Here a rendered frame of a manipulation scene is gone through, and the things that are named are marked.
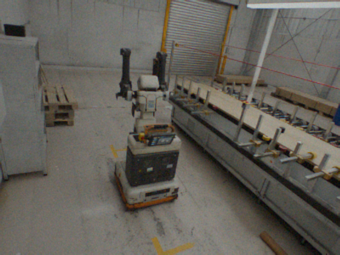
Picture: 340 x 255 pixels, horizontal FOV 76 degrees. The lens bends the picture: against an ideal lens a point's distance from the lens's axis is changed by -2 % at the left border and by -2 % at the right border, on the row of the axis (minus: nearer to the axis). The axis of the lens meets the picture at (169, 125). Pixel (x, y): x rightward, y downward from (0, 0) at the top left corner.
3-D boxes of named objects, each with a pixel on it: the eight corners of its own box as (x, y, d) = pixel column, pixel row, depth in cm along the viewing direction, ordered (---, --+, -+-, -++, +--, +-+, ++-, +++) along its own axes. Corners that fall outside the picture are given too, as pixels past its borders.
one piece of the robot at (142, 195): (173, 192, 252) (175, 186, 248) (139, 199, 233) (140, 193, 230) (173, 190, 254) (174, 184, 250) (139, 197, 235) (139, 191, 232)
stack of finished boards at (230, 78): (263, 83, 1055) (265, 80, 1049) (226, 82, 939) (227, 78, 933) (252, 79, 1115) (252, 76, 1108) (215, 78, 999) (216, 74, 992)
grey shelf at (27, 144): (3, 181, 252) (-25, 40, 190) (14, 144, 324) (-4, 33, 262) (47, 175, 273) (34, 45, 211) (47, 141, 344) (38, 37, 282)
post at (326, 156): (306, 198, 201) (329, 154, 181) (303, 196, 203) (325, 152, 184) (309, 197, 202) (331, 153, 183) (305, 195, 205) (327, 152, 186)
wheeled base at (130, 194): (178, 200, 262) (181, 184, 252) (126, 212, 234) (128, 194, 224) (157, 168, 316) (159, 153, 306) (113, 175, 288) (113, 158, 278)
